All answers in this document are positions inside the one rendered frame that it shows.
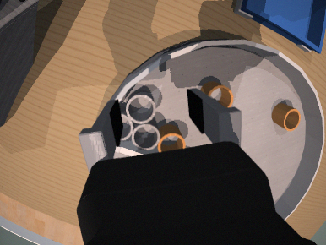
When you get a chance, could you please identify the blue open crate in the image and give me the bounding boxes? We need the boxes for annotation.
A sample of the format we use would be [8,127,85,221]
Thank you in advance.
[234,0,326,54]

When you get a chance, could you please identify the steel bushing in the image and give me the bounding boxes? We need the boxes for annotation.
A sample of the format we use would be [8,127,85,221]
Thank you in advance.
[126,90,156,124]
[132,118,160,150]
[120,106,134,141]

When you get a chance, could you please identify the bronze bushing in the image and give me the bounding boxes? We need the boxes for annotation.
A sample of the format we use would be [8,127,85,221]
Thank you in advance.
[272,103,301,131]
[157,124,186,152]
[201,81,233,107]

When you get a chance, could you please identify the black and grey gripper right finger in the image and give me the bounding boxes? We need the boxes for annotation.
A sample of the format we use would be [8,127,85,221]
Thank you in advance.
[187,88,242,147]

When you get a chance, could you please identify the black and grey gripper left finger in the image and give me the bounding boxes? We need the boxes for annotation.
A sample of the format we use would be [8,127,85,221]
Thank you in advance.
[79,99,123,173]

